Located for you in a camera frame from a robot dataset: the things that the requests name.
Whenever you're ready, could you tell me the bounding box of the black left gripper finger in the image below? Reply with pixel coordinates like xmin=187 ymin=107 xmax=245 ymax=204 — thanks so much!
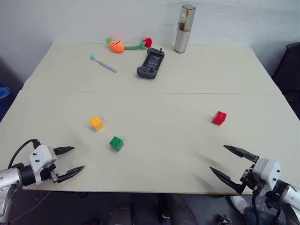
xmin=53 ymin=146 xmax=75 ymax=156
xmin=57 ymin=165 xmax=85 ymax=184

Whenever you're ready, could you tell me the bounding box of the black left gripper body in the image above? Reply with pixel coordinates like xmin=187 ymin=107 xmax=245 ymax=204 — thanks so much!
xmin=39 ymin=163 xmax=60 ymax=183

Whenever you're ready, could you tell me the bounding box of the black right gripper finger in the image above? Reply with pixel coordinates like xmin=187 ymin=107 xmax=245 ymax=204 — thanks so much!
xmin=223 ymin=144 xmax=259 ymax=163
xmin=209 ymin=165 xmax=246 ymax=195

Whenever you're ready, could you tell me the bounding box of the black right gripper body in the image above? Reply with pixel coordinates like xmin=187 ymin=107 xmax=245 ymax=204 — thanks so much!
xmin=239 ymin=165 xmax=267 ymax=195

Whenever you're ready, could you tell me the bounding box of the white shoe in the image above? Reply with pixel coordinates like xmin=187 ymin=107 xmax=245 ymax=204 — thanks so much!
xmin=229 ymin=195 xmax=249 ymax=215

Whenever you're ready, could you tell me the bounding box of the yellow toy brick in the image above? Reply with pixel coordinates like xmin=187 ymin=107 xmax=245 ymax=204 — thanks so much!
xmin=89 ymin=116 xmax=105 ymax=132

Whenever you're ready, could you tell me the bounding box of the red toy brick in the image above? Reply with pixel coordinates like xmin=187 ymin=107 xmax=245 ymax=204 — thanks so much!
xmin=211 ymin=111 xmax=228 ymax=127

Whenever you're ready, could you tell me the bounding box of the green toy brick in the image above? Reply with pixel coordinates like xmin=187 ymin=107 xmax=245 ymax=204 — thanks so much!
xmin=109 ymin=135 xmax=124 ymax=152

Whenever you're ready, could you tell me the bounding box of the blue round object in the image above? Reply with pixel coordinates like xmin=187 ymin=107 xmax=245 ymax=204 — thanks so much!
xmin=0 ymin=86 xmax=11 ymax=100

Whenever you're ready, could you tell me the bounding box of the black chair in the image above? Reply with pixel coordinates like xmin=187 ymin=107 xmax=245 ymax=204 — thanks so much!
xmin=271 ymin=42 xmax=300 ymax=106

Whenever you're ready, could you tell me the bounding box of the purple toothbrush with blue head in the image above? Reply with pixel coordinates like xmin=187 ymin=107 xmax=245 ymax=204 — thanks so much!
xmin=90 ymin=54 xmax=118 ymax=74

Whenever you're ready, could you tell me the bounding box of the orange carrot plush toy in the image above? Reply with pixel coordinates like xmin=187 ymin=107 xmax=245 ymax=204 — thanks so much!
xmin=105 ymin=37 xmax=125 ymax=54

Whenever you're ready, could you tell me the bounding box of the black handheld game controller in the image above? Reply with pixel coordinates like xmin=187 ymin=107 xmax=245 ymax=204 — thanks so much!
xmin=136 ymin=47 xmax=165 ymax=80

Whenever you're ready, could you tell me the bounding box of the grey toothbrush travel case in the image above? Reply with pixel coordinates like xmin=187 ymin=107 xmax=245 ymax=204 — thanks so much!
xmin=173 ymin=4 xmax=197 ymax=54

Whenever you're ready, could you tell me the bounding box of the green-stemmed red plush flower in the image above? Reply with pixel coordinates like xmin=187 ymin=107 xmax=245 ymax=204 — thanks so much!
xmin=123 ymin=37 xmax=153 ymax=52

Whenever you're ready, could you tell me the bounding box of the orange toothbrush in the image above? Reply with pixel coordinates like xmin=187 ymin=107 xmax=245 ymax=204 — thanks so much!
xmin=183 ymin=9 xmax=190 ymax=33

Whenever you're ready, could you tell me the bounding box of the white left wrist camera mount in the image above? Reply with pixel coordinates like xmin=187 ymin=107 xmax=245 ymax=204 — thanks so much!
xmin=28 ymin=144 xmax=58 ymax=186

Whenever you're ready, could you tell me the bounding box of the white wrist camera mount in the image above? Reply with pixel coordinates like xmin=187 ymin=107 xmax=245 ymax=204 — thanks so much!
xmin=252 ymin=156 xmax=282 ymax=191
xmin=28 ymin=144 xmax=58 ymax=186

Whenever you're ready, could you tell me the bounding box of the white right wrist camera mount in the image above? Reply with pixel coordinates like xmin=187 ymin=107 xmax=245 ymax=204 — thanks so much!
xmin=252 ymin=156 xmax=282 ymax=191

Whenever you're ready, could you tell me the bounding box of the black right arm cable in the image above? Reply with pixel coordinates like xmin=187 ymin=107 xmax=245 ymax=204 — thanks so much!
xmin=251 ymin=191 xmax=282 ymax=225

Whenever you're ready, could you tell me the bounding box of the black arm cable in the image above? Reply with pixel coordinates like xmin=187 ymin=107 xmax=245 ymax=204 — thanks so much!
xmin=251 ymin=191 xmax=282 ymax=225
xmin=7 ymin=139 xmax=41 ymax=168

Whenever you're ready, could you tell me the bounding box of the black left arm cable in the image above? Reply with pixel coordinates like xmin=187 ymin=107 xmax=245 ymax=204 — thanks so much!
xmin=7 ymin=139 xmax=41 ymax=168

